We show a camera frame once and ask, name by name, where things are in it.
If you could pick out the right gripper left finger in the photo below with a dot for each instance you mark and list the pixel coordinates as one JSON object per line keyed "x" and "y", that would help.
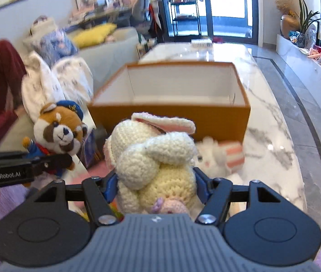
{"x": 99, "y": 193}

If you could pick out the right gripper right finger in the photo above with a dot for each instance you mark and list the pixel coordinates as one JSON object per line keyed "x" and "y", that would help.
{"x": 215, "y": 195}

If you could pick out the white crochet bunny plush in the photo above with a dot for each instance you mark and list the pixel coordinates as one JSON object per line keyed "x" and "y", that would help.
{"x": 152, "y": 157}

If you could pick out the red panda plush toy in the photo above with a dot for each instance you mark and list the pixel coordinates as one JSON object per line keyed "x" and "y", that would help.
{"x": 59, "y": 130}

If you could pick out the purple fuzzy sleeve forearm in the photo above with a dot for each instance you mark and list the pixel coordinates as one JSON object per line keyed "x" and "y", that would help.
{"x": 11, "y": 197}

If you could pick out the white striped plush toy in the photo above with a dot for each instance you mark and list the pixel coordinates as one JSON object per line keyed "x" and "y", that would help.
{"x": 219, "y": 159}

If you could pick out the dark grey small box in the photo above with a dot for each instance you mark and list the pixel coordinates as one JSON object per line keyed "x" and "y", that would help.
{"x": 94, "y": 146}

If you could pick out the orange cardboard storage box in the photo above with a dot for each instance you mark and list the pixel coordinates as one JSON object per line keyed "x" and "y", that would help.
{"x": 208, "y": 93}

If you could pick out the white printed blanket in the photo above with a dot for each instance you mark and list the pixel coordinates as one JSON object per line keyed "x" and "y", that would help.
{"x": 69, "y": 79}

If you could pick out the blue floral pillow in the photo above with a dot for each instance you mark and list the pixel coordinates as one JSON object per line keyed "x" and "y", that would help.
{"x": 54, "y": 46}

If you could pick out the grey sofa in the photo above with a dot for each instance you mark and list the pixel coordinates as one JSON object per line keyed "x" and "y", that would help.
{"x": 103, "y": 60}

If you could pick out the white small box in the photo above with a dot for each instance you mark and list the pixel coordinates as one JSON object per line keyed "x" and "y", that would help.
{"x": 201, "y": 43}

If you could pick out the white tv console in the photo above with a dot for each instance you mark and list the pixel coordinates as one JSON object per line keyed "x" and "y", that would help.
{"x": 307, "y": 69}

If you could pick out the yellow pillow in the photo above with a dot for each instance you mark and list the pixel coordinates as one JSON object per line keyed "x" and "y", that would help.
{"x": 94, "y": 36}

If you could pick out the brown ceramic vase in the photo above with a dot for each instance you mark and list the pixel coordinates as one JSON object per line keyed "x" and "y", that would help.
{"x": 288, "y": 23}

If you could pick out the black metal shelf rack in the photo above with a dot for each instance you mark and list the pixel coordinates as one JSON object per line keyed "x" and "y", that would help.
{"x": 185, "y": 17}

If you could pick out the potted green plant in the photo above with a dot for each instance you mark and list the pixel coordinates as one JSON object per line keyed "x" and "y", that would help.
{"x": 306, "y": 19}

